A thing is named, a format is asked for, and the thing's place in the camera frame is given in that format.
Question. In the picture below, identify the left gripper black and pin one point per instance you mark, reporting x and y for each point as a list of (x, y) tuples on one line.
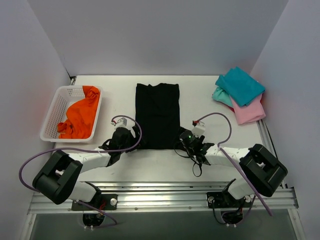
[(135, 136)]

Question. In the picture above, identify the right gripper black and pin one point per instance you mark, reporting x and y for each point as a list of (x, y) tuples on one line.
[(183, 133)]

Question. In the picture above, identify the black t shirt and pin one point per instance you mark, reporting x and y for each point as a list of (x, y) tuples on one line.
[(157, 110)]

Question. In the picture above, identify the orange t shirt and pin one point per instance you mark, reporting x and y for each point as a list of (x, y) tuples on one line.
[(80, 116)]

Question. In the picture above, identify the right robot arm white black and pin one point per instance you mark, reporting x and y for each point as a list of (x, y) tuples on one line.
[(261, 172)]

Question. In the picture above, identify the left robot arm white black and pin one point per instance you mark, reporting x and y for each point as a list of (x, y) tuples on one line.
[(58, 179)]

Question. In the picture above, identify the mint green folded t shirt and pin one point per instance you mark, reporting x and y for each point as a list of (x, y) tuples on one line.
[(222, 96)]

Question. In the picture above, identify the pink folded t shirt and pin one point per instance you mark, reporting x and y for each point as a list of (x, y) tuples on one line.
[(249, 113)]

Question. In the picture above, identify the white plastic basket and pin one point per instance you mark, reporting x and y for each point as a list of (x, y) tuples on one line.
[(64, 97)]

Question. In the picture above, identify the teal folded t shirt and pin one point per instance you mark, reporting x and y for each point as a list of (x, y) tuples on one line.
[(240, 86)]

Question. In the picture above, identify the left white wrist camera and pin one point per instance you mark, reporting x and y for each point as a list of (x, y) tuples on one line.
[(121, 123)]

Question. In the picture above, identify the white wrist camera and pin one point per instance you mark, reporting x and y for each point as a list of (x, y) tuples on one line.
[(121, 123), (198, 128)]

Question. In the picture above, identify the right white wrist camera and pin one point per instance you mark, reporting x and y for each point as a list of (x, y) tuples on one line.
[(198, 128)]

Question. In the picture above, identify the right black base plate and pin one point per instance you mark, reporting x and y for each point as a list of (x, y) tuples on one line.
[(224, 200)]

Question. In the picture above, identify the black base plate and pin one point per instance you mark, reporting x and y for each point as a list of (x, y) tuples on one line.
[(107, 201), (224, 200)]

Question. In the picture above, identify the aluminium rail frame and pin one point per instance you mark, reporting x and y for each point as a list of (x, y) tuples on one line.
[(155, 181)]

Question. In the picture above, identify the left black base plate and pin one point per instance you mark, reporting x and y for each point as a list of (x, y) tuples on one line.
[(107, 201)]

